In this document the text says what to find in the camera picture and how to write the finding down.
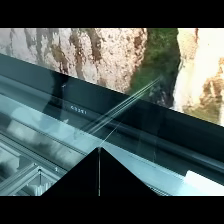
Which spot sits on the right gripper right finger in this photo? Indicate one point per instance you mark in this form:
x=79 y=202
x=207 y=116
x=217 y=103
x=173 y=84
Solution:
x=116 y=180

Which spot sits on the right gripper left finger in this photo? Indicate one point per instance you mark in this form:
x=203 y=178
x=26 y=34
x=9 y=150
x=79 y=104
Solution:
x=81 y=180

